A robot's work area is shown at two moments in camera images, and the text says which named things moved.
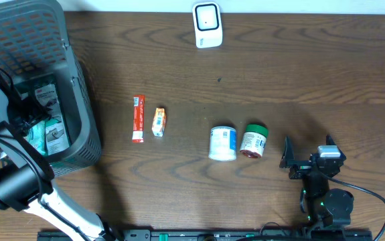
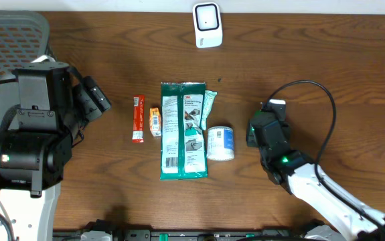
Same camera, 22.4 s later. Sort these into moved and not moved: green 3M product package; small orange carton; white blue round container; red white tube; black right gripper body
Moved: black right gripper body; small orange carton; green 3M product package
Not moved: white blue round container; red white tube
